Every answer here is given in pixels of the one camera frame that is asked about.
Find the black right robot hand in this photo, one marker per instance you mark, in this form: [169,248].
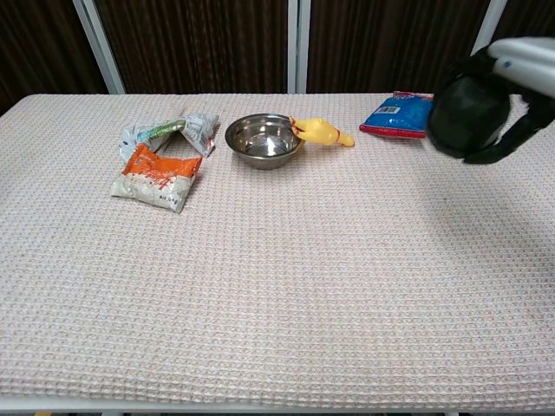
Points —
[526,123]

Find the black dice cup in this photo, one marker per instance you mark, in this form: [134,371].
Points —
[472,108]

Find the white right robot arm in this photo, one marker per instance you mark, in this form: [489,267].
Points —
[529,60]

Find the blue and red snack bag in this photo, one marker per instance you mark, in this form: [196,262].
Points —
[396,117]

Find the yellow rubber chicken toy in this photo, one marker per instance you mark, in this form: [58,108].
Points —
[321,131]

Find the stainless steel bowl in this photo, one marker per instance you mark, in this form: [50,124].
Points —
[263,143]

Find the beige waffle-weave tablecloth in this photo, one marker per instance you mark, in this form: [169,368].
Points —
[277,281]

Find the crumpled silver snack bag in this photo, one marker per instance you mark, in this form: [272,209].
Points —
[197,128]

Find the dark brown pleated curtain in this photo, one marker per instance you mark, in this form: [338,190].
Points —
[195,43]

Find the orange and white snack bag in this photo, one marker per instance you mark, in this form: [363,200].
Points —
[154,180]

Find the white slanted frame post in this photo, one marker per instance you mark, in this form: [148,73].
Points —
[487,21]
[102,47]

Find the white upright frame post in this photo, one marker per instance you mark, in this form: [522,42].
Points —
[299,43]

